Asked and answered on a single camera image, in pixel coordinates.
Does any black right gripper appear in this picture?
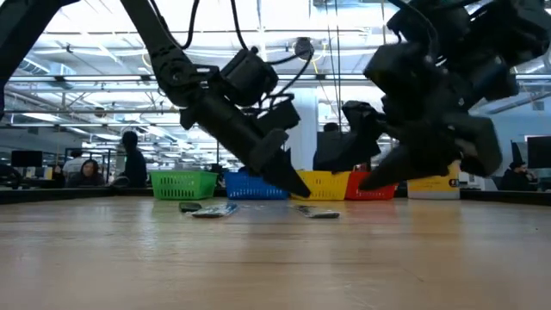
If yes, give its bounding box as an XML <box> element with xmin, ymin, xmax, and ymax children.
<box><xmin>342</xmin><ymin>41</ymin><xmax>505</xmax><ymax>193</ymax></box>

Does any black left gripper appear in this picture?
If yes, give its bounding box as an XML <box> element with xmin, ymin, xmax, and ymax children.
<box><xmin>179</xmin><ymin>92</ymin><xmax>312</xmax><ymax>199</ymax></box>

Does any white toothpaste tube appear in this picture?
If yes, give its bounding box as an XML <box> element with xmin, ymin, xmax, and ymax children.
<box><xmin>292</xmin><ymin>204</ymin><xmax>341</xmax><ymax>220</ymax></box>

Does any small packet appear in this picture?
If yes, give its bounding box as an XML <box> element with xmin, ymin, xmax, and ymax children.
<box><xmin>191</xmin><ymin>202</ymin><xmax>239</xmax><ymax>219</ymax></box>

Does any blue plastic basket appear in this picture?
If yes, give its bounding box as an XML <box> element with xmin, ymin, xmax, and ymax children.
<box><xmin>222</xmin><ymin>167</ymin><xmax>291</xmax><ymax>202</ymax></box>

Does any white building column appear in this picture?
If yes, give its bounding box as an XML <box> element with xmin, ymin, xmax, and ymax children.
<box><xmin>286</xmin><ymin>88</ymin><xmax>319</xmax><ymax>172</ymax></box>

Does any yellow plastic basket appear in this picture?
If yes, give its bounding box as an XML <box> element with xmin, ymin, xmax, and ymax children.
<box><xmin>290</xmin><ymin>170</ymin><xmax>352</xmax><ymax>202</ymax></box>

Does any red plastic basket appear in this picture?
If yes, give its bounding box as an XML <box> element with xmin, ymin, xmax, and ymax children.
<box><xmin>344</xmin><ymin>170</ymin><xmax>399</xmax><ymax>202</ymax></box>

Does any black computer monitor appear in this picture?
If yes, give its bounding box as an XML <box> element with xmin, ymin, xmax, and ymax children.
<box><xmin>10</xmin><ymin>150</ymin><xmax>44</xmax><ymax>169</ymax></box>
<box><xmin>527</xmin><ymin>136</ymin><xmax>551</xmax><ymax>170</ymax></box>
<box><xmin>313</xmin><ymin>131</ymin><xmax>382</xmax><ymax>172</ymax></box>

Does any yellow and white canister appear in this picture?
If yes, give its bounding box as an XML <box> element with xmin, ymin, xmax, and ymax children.
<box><xmin>406</xmin><ymin>159</ymin><xmax>461</xmax><ymax>201</ymax></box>

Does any green plastic basket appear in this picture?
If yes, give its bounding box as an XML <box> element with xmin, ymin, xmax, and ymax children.
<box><xmin>149</xmin><ymin>170</ymin><xmax>220</xmax><ymax>202</ymax></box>

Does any black office chair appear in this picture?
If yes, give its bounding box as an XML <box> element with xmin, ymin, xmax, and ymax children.
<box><xmin>0</xmin><ymin>164</ymin><xmax>25</xmax><ymax>191</ymax></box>

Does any black hanging cable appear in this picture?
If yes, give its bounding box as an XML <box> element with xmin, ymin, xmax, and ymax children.
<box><xmin>334</xmin><ymin>0</ymin><xmax>344</xmax><ymax>130</ymax></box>
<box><xmin>325</xmin><ymin>0</ymin><xmax>333</xmax><ymax>104</ymax></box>

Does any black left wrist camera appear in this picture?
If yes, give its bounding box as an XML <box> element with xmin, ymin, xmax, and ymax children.
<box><xmin>219</xmin><ymin>46</ymin><xmax>301</xmax><ymax>133</ymax></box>

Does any black ceiling cable reel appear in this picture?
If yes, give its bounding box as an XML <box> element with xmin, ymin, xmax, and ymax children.
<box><xmin>294</xmin><ymin>37</ymin><xmax>316</xmax><ymax>62</ymax></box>

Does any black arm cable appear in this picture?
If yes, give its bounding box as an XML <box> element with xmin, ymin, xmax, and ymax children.
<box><xmin>148</xmin><ymin>0</ymin><xmax>201</xmax><ymax>51</ymax></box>
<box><xmin>230</xmin><ymin>0</ymin><xmax>315</xmax><ymax>101</ymax></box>

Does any black table frame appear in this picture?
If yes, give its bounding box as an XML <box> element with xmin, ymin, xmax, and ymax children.
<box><xmin>0</xmin><ymin>185</ymin><xmax>551</xmax><ymax>207</ymax></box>

